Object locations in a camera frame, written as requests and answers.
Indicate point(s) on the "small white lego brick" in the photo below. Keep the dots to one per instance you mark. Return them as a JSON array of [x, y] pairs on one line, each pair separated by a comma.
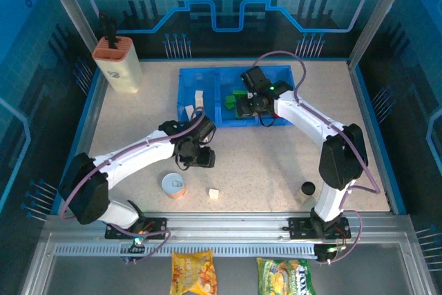
[[189, 111], [214, 193]]

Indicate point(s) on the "long white lego brick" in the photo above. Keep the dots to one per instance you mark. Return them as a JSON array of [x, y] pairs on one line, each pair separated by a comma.
[[199, 98]]

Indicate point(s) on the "blue three-compartment bin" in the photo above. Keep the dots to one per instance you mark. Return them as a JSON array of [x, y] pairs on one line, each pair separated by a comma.
[[203, 79]]

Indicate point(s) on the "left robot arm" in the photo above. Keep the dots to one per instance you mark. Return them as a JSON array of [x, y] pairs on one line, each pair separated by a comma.
[[86, 191]]

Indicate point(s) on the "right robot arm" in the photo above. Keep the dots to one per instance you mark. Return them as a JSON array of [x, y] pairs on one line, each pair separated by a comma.
[[342, 160]]

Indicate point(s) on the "tin can with pull tab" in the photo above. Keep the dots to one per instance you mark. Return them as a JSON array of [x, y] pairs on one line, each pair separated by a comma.
[[172, 184]]

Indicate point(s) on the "small bottle with black cap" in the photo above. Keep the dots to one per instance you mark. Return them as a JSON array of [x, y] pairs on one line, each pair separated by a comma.
[[307, 188]]

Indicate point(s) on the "small LED circuit board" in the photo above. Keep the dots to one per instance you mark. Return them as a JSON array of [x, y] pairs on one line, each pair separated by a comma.
[[333, 249], [139, 238]]

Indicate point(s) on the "cream and peach knife block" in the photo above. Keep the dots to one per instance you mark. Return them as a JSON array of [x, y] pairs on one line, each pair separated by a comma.
[[121, 70]]

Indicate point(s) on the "yellow chip bag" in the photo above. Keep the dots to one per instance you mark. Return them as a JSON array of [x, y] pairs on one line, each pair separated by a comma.
[[193, 272]]

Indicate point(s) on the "green snack bag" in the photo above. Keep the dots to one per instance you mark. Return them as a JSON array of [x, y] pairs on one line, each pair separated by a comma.
[[286, 276]]

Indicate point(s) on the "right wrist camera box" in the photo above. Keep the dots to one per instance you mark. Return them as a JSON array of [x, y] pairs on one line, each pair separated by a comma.
[[253, 79]]

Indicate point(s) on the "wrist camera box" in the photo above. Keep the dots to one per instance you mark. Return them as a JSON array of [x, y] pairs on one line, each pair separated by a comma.
[[206, 129], [253, 79]]

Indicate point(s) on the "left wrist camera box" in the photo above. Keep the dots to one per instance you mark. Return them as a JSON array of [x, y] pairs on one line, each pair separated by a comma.
[[206, 129]]

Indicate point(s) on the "aluminium frame beam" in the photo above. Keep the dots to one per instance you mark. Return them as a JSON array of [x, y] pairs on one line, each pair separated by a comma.
[[224, 222]]

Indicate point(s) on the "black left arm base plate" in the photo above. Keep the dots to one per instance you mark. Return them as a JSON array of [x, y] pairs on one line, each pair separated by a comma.
[[157, 230]]

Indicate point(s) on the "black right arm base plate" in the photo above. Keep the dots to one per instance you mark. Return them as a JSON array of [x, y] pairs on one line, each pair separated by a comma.
[[300, 227]]

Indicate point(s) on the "aluminium frame post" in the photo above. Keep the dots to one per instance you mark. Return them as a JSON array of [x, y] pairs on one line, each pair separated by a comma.
[[67, 1], [383, 5]]

